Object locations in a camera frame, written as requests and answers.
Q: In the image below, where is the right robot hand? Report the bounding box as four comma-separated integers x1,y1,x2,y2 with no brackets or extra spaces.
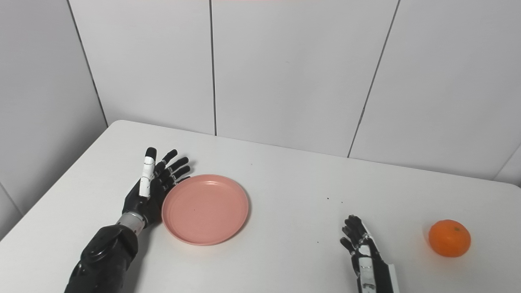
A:
340,215,400,293

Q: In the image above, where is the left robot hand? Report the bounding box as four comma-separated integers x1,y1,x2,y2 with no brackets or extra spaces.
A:
122,147,191,227

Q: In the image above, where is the pink plate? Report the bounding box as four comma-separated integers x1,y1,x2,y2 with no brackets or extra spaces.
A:
162,174,250,246

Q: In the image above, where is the orange fruit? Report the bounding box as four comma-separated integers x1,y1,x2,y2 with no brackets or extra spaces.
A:
428,219,472,258

